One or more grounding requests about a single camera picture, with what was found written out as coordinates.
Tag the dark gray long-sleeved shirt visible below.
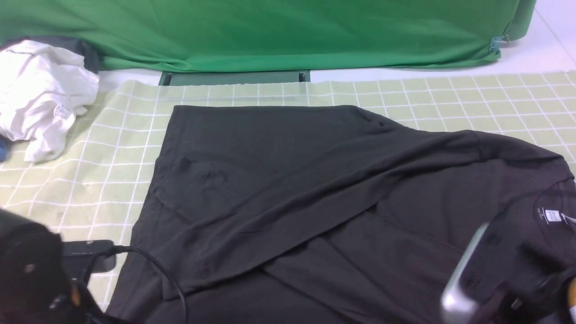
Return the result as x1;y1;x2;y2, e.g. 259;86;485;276
130;105;575;324

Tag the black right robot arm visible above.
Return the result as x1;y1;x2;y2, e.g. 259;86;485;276
460;223;575;324

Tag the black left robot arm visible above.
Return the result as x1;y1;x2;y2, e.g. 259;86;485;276
0;210;123;324

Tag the dark green backdrop base bar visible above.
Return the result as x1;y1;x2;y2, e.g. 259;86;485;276
158;70;311;86

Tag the light green checkered mat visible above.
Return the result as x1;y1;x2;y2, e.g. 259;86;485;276
1;71;575;324

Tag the green backdrop cloth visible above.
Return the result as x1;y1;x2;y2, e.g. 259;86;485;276
0;0;536;72

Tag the blue binder clip lower right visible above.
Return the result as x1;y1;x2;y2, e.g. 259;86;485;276
488;35;512;53

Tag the white crumpled garment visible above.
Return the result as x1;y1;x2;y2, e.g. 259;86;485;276
0;36;100;163

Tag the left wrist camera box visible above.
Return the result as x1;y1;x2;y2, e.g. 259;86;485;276
63;239;117;277

